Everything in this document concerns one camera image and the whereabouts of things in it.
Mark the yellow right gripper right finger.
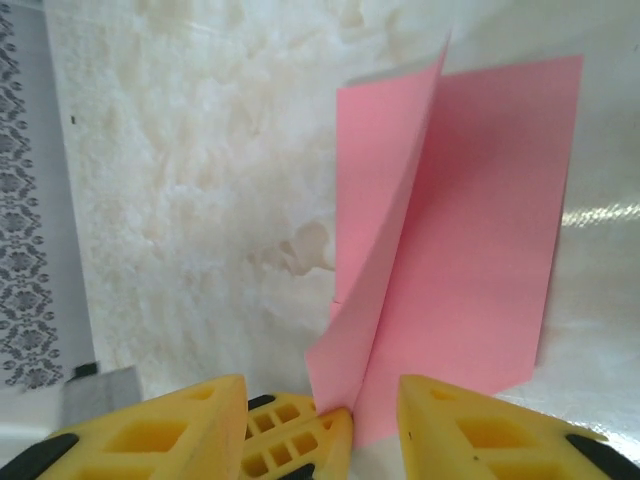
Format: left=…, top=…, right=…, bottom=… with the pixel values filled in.
left=397, top=373, right=626, bottom=480

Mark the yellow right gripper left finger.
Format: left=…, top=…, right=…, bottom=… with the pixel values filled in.
left=14, top=374, right=250, bottom=480

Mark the pink paper sheet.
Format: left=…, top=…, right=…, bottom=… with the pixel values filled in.
left=304, top=29, right=585, bottom=449

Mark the grey block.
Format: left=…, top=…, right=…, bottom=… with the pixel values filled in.
left=59, top=362, right=144, bottom=436

